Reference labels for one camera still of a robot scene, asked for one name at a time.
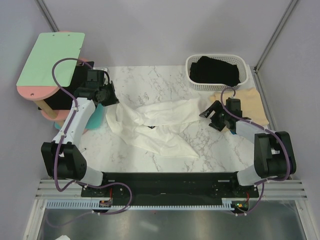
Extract black board on shelf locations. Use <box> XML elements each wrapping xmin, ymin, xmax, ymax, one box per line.
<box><xmin>44</xmin><ymin>63</ymin><xmax>90</xmax><ymax>110</ymax></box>

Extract black t shirt in basket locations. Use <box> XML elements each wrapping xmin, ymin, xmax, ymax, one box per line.
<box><xmin>189</xmin><ymin>56</ymin><xmax>241</xmax><ymax>87</ymax></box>

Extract white slotted cable duct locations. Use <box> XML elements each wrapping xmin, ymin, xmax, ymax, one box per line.
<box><xmin>45</xmin><ymin>199</ymin><xmax>235</xmax><ymax>211</ymax></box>

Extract folded beige t shirt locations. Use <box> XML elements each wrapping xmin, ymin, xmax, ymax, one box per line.
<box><xmin>208</xmin><ymin>86</ymin><xmax>270</xmax><ymax>133</ymax></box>

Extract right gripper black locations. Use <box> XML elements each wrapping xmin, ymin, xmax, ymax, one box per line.
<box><xmin>199</xmin><ymin>100</ymin><xmax>230</xmax><ymax>132</ymax></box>

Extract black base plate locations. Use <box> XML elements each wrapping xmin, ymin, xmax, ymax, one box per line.
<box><xmin>81</xmin><ymin>172</ymin><xmax>259</xmax><ymax>206</ymax></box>

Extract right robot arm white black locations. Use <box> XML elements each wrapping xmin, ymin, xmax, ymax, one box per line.
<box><xmin>199</xmin><ymin>98</ymin><xmax>297</xmax><ymax>197</ymax></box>

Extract right aluminium corner post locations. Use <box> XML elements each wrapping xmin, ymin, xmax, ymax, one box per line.
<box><xmin>253</xmin><ymin>0</ymin><xmax>301</xmax><ymax>73</ymax></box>

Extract pink wooden tiered shelf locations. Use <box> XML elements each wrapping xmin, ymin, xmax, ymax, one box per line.
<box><xmin>16</xmin><ymin>30</ymin><xmax>98</xmax><ymax>139</ymax></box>

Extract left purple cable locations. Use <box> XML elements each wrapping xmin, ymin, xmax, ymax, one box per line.
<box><xmin>46</xmin><ymin>57</ymin><xmax>133</xmax><ymax>228</ymax></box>

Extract white perforated plastic basket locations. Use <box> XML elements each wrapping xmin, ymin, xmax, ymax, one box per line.
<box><xmin>185</xmin><ymin>53</ymin><xmax>250</xmax><ymax>92</ymax></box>

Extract green board on shelf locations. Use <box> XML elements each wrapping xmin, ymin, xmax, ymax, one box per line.
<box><xmin>16</xmin><ymin>32</ymin><xmax>85</xmax><ymax>87</ymax></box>

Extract teal board on shelf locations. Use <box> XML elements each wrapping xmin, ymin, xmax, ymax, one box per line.
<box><xmin>62</xmin><ymin>98</ymin><xmax>105</xmax><ymax>132</ymax></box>

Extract white paper scrap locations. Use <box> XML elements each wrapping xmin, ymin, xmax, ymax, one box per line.
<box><xmin>55</xmin><ymin>235</ymin><xmax>71</xmax><ymax>240</ymax></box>

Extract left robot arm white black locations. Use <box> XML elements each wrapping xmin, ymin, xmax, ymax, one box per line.
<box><xmin>41</xmin><ymin>69</ymin><xmax>119</xmax><ymax>197</ymax></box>

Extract aluminium corner post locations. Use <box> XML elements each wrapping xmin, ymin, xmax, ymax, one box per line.
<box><xmin>253</xmin><ymin>0</ymin><xmax>301</xmax><ymax>73</ymax></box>
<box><xmin>35</xmin><ymin>0</ymin><xmax>60</xmax><ymax>32</ymax></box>

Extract purple cable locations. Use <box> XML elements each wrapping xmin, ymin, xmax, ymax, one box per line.
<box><xmin>220</xmin><ymin>86</ymin><xmax>293</xmax><ymax>217</ymax></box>
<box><xmin>46</xmin><ymin>57</ymin><xmax>133</xmax><ymax>228</ymax></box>

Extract aluminium frame rail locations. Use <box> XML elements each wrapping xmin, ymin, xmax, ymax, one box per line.
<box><xmin>35</xmin><ymin>179</ymin><xmax>308</xmax><ymax>201</ymax></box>

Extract left aluminium corner post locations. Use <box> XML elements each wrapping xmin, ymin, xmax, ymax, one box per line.
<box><xmin>35</xmin><ymin>0</ymin><xmax>60</xmax><ymax>32</ymax></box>

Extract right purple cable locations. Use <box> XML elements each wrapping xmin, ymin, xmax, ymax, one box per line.
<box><xmin>220</xmin><ymin>86</ymin><xmax>293</xmax><ymax>217</ymax></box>

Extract white printed t shirt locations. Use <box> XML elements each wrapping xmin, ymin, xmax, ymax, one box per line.
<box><xmin>105</xmin><ymin>97</ymin><xmax>208</xmax><ymax>158</ymax></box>

